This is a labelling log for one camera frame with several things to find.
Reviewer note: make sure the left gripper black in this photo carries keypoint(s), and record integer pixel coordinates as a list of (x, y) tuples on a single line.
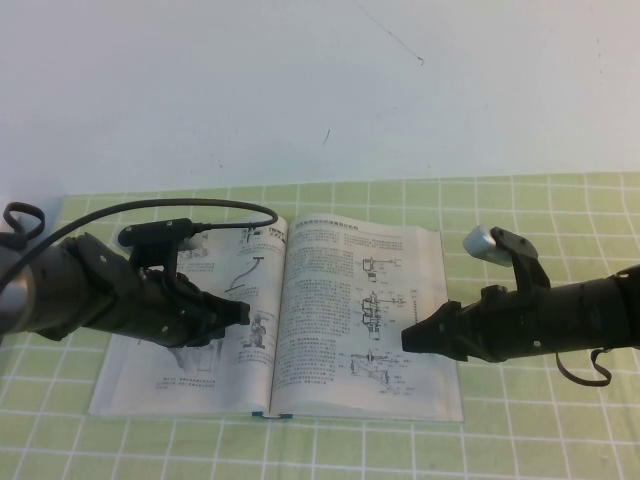
[(160, 315)]

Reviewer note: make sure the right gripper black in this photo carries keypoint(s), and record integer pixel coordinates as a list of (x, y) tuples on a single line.
[(505, 325)]

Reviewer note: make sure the white technical book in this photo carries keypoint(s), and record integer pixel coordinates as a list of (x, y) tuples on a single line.
[(320, 310)]

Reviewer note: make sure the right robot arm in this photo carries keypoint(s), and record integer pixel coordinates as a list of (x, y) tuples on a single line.
[(590, 315)]

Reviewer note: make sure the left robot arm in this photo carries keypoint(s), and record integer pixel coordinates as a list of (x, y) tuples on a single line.
[(50, 290)]

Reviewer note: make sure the green white checked tablecloth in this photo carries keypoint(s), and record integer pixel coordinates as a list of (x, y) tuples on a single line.
[(525, 430)]

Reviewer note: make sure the black bracket of flat camera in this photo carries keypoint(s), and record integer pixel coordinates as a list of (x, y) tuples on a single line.
[(152, 260)]

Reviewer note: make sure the round silver wrist camera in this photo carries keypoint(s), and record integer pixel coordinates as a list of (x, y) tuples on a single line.
[(482, 242)]

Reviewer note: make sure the black bracket of silver camera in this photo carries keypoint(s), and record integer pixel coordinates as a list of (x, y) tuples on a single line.
[(527, 270)]

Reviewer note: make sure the flat black wrist camera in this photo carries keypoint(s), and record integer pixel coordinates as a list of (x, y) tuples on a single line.
[(155, 231)]

